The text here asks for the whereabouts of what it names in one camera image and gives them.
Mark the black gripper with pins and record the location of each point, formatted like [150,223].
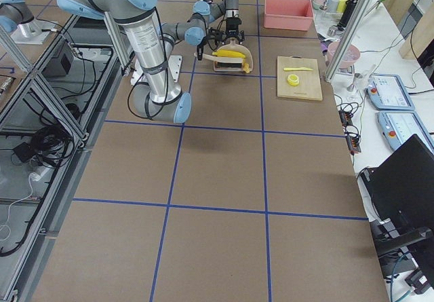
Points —
[201,49]
[233,24]

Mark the beige plastic dustpan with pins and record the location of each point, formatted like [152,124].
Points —
[233,45]

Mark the yellow toy corn cob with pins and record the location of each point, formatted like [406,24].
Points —
[228,54]

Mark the tan toy ginger root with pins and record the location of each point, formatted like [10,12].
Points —
[246,68]

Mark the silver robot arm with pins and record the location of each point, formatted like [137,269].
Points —
[223,25]
[160,97]

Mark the pink plastic bin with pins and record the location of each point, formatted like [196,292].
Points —
[292,15]

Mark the yellow plastic knife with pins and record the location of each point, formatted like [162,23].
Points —
[288,69]

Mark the bamboo cutting board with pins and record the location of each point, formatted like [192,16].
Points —
[310,84]

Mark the black bottle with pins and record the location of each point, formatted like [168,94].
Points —
[348,11]

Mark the pink bowl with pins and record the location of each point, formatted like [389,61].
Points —
[351,56]

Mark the black power strip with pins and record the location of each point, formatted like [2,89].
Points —
[351,132]

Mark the upper blue teach pendant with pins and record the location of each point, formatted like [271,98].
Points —
[387,92]

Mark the blue teach pendant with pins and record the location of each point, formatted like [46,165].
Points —
[398,126]
[387,92]

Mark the lower blue teach pendant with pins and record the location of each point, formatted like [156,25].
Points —
[398,126]

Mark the black monitor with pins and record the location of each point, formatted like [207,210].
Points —
[401,190]

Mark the aluminium frame post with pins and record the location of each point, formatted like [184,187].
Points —
[346,40]

